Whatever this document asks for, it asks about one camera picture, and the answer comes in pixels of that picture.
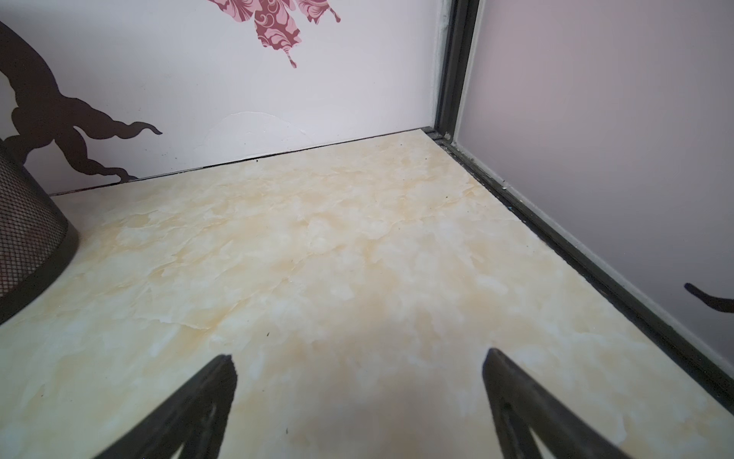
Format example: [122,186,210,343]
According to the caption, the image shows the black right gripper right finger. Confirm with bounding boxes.
[482,348,627,458]

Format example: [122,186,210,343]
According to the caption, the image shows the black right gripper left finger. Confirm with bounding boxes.
[97,355,237,458]

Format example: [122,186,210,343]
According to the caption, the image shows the black mesh trash bin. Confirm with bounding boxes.
[1,146,80,323]

